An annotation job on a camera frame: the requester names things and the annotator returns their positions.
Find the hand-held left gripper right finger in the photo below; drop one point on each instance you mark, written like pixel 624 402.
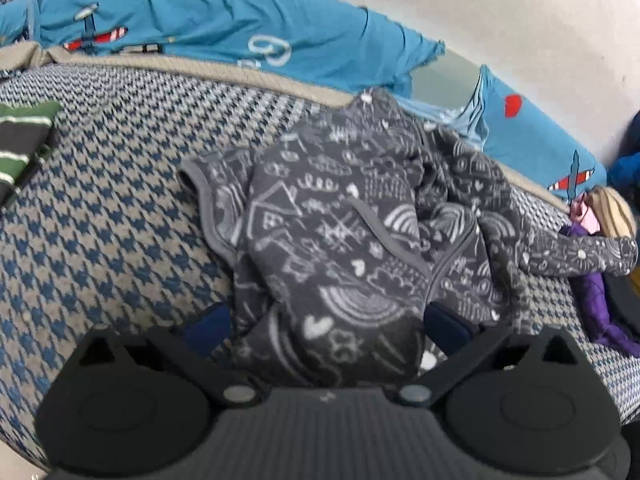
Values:
pixel 445 325

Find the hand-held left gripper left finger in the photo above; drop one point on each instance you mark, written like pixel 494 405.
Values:
pixel 210 325

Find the grey doodle-print fleece jacket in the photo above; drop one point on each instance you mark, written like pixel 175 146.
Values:
pixel 340 220

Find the purple jacket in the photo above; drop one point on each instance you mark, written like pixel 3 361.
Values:
pixel 595 300

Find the tan and pink cloth item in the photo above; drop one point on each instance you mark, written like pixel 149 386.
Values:
pixel 612 210

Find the dark blue cloth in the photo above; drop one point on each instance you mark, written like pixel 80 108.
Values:
pixel 627 170

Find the green striped folded shirt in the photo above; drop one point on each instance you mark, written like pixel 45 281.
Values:
pixel 20 145

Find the blue airplane-print cover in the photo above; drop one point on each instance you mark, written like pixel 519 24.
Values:
pixel 225 25

